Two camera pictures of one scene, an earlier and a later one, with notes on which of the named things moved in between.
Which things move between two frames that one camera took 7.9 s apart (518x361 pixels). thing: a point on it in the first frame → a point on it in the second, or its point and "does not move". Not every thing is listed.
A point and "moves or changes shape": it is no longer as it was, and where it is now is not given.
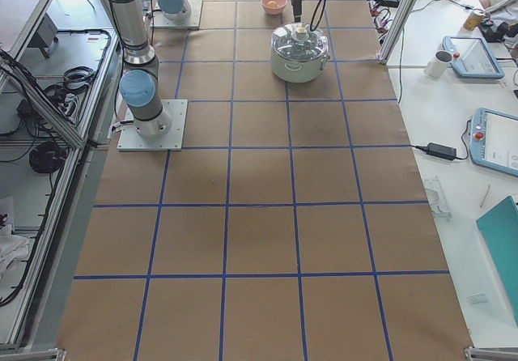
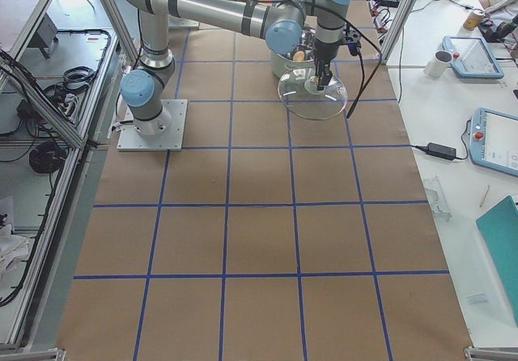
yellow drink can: x=473 y=19 does not move
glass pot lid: x=295 y=41 moves or changes shape
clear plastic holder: x=436 y=198 does not move
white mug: x=439 y=65 does not move
